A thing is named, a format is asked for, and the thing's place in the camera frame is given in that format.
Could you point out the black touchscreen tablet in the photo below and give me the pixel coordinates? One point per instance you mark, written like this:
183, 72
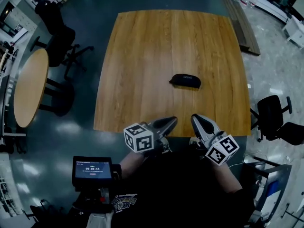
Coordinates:
92, 171

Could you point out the grey metal lockers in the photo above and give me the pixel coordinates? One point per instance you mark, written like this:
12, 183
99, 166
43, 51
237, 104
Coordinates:
22, 20

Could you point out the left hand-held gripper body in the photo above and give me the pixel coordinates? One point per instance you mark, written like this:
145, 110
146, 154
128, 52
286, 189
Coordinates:
139, 139

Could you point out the person's right shoe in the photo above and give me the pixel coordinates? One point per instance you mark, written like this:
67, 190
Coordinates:
194, 142

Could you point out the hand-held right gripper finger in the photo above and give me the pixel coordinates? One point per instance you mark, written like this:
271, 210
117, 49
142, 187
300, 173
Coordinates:
210, 129
196, 127

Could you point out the white sink cabinet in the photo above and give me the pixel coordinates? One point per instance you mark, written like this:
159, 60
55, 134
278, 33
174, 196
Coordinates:
295, 31

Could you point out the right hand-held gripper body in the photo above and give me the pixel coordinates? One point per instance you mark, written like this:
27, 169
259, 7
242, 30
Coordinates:
222, 149

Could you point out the person's left shoe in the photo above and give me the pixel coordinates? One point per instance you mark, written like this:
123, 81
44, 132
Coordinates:
166, 146

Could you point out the black oval case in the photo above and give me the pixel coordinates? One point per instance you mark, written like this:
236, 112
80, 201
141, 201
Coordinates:
186, 81

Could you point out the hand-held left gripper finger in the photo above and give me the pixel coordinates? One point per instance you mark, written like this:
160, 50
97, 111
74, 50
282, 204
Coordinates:
169, 129
164, 120

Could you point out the dark wooden platform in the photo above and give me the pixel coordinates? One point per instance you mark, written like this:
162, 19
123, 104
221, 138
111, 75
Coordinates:
244, 30

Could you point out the round wooden table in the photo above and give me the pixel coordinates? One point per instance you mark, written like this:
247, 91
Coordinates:
31, 87

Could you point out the person's black shirt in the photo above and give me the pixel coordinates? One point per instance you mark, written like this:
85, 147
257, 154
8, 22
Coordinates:
185, 189

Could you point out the person's right forearm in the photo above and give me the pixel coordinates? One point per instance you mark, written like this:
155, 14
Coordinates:
229, 177

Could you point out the black desk white frame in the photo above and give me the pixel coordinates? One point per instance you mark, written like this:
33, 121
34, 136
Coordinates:
6, 98

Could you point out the person's shoe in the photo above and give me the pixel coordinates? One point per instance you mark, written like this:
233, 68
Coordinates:
166, 146
194, 142

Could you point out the black side desk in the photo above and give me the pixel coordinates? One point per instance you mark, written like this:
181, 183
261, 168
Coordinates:
266, 174

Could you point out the person's left forearm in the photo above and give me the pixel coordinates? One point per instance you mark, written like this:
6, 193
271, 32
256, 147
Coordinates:
129, 163

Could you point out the black high-back office chair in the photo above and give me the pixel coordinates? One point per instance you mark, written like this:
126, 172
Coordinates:
59, 44

